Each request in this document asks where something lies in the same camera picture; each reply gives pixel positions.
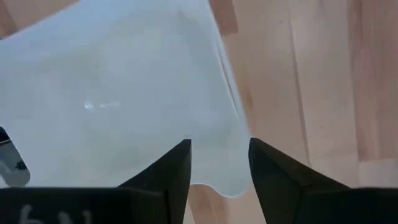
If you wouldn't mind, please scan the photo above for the white plastic basket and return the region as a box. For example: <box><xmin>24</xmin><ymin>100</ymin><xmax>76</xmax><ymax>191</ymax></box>
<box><xmin>0</xmin><ymin>0</ymin><xmax>252</xmax><ymax>198</ymax></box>

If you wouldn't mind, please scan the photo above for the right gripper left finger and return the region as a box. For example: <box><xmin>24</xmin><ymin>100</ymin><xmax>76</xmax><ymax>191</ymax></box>
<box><xmin>0</xmin><ymin>139</ymin><xmax>192</xmax><ymax>224</ymax></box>

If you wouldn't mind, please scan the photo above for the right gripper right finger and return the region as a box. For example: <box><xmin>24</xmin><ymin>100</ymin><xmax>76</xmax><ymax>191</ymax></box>
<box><xmin>248</xmin><ymin>138</ymin><xmax>398</xmax><ymax>224</ymax></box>

